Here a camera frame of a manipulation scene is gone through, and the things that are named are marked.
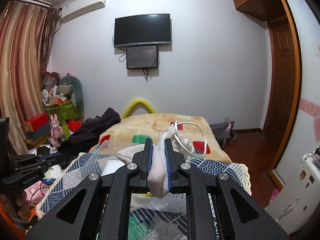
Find black wall television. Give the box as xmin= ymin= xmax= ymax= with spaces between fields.
xmin=114 ymin=13 xmax=172 ymax=48

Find striped pink brown curtain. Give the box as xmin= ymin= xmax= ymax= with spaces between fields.
xmin=0 ymin=0 xmax=62 ymax=155

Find white cloth bag silver handles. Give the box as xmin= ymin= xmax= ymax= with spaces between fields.
xmin=147 ymin=120 xmax=208 ymax=198

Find person's left hand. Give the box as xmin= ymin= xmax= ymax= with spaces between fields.
xmin=14 ymin=195 xmax=34 ymax=228

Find small black wall monitor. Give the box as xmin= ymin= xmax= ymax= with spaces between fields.
xmin=126 ymin=45 xmax=159 ymax=70

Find grey backpack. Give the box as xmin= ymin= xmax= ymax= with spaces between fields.
xmin=209 ymin=121 xmax=237 ymax=148

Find pink bunny toy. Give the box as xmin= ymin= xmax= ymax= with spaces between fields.
xmin=49 ymin=114 xmax=66 ymax=145

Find yellow foam tube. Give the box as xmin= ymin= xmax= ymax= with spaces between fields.
xmin=122 ymin=97 xmax=159 ymax=119

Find pink wall sticker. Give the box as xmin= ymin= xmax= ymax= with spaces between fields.
xmin=300 ymin=95 xmax=320 ymax=144

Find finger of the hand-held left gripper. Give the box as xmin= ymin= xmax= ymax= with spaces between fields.
xmin=9 ymin=153 xmax=63 ymax=167
xmin=1 ymin=164 xmax=50 ymax=187

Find red box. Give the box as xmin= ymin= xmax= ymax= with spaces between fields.
xmin=23 ymin=113 xmax=50 ymax=132

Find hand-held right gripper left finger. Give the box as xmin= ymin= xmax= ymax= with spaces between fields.
xmin=25 ymin=138 xmax=153 ymax=240

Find blue patterned quilt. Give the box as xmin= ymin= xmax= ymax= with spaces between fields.
xmin=37 ymin=152 xmax=252 ymax=240

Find white air conditioner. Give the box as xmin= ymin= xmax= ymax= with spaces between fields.
xmin=59 ymin=0 xmax=107 ymax=22

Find sliding wardrobe door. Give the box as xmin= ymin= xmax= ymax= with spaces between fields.
xmin=272 ymin=0 xmax=320 ymax=180

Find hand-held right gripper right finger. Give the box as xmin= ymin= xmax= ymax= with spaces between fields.
xmin=164 ymin=138 xmax=290 ymax=240

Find pink plush cloth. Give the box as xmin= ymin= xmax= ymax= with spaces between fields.
xmin=24 ymin=182 xmax=49 ymax=207

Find grey box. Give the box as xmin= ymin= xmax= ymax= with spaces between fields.
xmin=26 ymin=124 xmax=53 ymax=140

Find clear plastic bag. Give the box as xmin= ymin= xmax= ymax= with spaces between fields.
xmin=129 ymin=192 xmax=188 ymax=240

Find white appliance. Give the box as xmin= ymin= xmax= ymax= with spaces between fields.
xmin=265 ymin=150 xmax=320 ymax=228

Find pink slipper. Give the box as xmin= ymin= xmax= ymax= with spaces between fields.
xmin=268 ymin=188 xmax=280 ymax=205

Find beige patterned blanket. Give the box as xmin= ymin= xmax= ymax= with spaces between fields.
xmin=88 ymin=113 xmax=232 ymax=162

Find dark clothes pile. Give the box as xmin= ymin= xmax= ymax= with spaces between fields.
xmin=58 ymin=107 xmax=122 ymax=155

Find brown wooden door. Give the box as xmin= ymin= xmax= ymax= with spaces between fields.
xmin=262 ymin=17 xmax=302 ymax=173

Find green cardboard box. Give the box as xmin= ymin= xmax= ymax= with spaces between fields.
xmin=44 ymin=100 xmax=82 ymax=125

